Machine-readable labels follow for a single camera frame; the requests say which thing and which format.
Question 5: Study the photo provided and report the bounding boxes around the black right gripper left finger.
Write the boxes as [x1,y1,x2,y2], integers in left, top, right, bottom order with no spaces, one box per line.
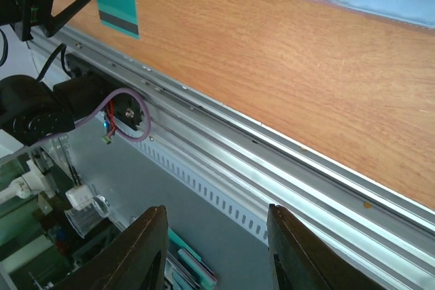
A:
[54,205,169,290]

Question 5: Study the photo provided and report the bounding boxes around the aluminium front rail frame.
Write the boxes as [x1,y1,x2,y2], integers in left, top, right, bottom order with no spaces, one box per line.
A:
[29,27,434,289]

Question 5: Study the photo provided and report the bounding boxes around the clear plastic cup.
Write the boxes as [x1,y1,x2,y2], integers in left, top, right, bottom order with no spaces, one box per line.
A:
[65,195,110,238]

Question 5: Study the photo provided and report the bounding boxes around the grey slotted cable duct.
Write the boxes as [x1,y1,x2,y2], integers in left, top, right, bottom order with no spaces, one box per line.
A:
[132,141,268,244]

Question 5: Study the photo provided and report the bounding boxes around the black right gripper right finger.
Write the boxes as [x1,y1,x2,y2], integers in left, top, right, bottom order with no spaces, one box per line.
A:
[267,204,383,289]

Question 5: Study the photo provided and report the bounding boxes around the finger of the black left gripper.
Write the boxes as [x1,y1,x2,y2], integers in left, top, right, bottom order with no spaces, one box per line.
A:
[40,0,91,38]

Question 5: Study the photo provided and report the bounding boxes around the white power adapter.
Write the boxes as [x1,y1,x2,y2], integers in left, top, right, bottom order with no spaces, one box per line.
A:
[65,184,94,211]

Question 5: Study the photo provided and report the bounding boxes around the teal card with black stripe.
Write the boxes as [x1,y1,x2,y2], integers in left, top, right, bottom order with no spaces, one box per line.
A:
[96,0,140,39]

